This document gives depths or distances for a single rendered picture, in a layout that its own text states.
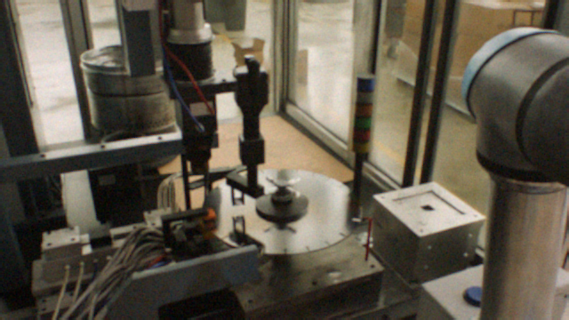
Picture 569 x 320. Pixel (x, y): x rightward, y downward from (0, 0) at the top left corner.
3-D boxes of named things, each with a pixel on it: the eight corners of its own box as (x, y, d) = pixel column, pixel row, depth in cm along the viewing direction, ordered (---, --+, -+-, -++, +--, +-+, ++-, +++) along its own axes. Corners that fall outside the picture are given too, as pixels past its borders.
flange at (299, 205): (244, 206, 101) (243, 196, 100) (278, 187, 109) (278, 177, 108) (284, 226, 95) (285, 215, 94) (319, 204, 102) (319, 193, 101)
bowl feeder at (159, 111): (180, 134, 185) (171, 38, 169) (200, 168, 160) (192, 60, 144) (94, 147, 174) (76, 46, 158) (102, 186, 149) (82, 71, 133)
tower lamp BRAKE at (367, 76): (368, 84, 118) (369, 72, 116) (378, 90, 114) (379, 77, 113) (351, 86, 116) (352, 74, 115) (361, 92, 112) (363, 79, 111)
